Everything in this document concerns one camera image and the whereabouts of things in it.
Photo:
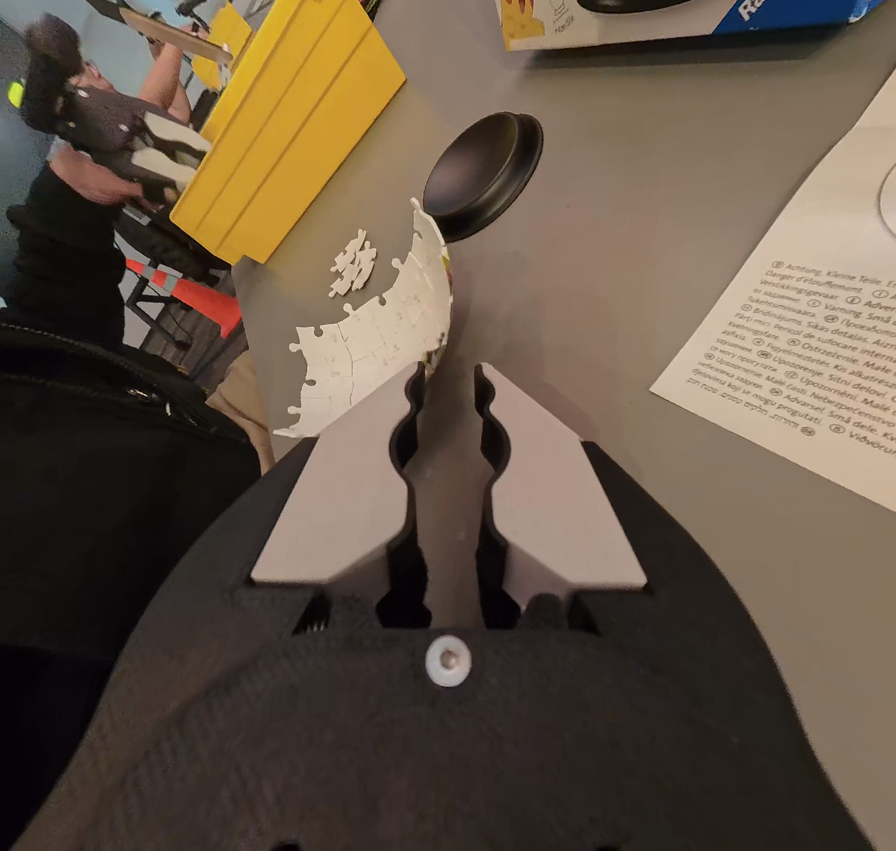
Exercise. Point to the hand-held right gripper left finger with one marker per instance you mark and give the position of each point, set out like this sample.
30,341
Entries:
336,508

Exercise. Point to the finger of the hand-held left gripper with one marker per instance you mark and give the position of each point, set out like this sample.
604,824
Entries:
178,138
164,172

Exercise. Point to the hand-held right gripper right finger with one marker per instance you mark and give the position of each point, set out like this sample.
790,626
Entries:
553,515

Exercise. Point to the yellow plastic bin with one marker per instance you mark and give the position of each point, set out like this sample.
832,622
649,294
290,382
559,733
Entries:
227,36
294,116

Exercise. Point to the partly built puzzle ball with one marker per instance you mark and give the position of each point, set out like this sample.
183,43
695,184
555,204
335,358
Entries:
392,319

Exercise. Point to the black round ball stand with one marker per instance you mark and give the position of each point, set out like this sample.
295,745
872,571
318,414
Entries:
476,172

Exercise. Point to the person's left hand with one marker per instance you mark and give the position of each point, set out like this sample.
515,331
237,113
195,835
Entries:
98,190

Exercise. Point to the neon yellow sticker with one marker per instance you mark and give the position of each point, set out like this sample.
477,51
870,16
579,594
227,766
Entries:
15,95

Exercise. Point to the dark panel with wooden edge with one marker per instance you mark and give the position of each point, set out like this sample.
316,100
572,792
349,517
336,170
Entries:
175,36

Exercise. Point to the person's trousers leg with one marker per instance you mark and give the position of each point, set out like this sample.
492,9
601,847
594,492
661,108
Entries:
245,410

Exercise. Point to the orange cloth with grey stripe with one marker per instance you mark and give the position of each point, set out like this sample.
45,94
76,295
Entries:
203,302

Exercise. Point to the small joined white pieces cluster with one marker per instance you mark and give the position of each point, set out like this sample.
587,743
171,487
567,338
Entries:
353,263

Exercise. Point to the person's black jacket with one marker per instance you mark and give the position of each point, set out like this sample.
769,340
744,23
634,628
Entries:
105,480

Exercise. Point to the white instruction sheet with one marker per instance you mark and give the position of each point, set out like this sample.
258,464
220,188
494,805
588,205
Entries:
805,291

